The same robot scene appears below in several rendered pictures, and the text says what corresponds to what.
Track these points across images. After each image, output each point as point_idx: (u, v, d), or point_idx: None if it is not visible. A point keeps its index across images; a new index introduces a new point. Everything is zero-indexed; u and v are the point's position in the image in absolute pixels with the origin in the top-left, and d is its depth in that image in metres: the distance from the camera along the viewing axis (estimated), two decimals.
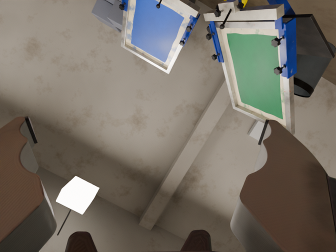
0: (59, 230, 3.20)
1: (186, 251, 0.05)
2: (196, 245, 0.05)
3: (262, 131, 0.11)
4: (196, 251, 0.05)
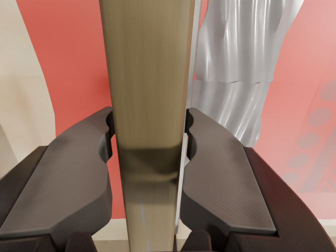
0: None
1: (186, 251, 0.05)
2: (196, 245, 0.05)
3: (185, 120, 0.12)
4: (196, 251, 0.05)
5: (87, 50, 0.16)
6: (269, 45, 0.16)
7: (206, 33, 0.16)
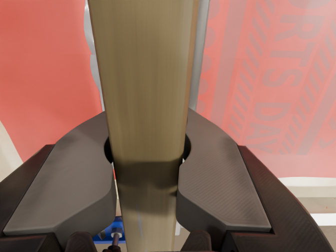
0: None
1: (186, 251, 0.05)
2: (196, 245, 0.05)
3: None
4: (196, 251, 0.05)
5: (2, 31, 0.22)
6: None
7: (89, 18, 0.21)
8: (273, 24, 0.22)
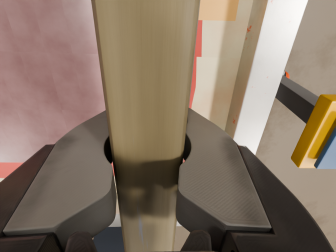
0: None
1: (186, 251, 0.05)
2: (196, 245, 0.05)
3: None
4: (196, 251, 0.05)
5: None
6: None
7: None
8: None
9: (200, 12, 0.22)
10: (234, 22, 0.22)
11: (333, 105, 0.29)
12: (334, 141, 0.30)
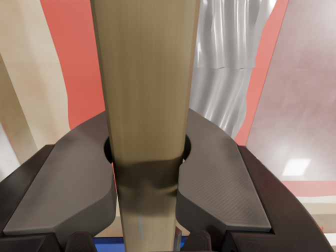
0: None
1: (186, 251, 0.05)
2: (196, 245, 0.05)
3: None
4: (196, 251, 0.05)
5: None
6: (250, 36, 0.19)
7: None
8: None
9: None
10: None
11: None
12: None
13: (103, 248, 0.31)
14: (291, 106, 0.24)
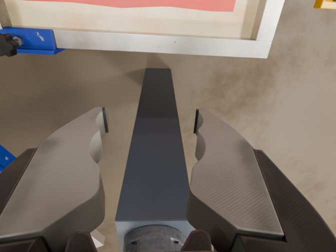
0: None
1: (186, 251, 0.05)
2: (196, 245, 0.05)
3: (195, 120, 0.12)
4: (196, 251, 0.05)
5: None
6: None
7: None
8: None
9: None
10: None
11: None
12: None
13: None
14: None
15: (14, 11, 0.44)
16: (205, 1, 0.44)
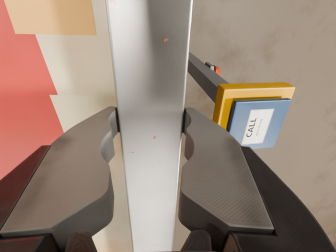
0: None
1: (186, 251, 0.05)
2: (196, 245, 0.05)
3: None
4: (196, 251, 0.05)
5: None
6: None
7: None
8: None
9: (24, 19, 0.12)
10: (96, 38, 0.12)
11: (226, 93, 0.32)
12: (232, 125, 0.34)
13: None
14: None
15: None
16: None
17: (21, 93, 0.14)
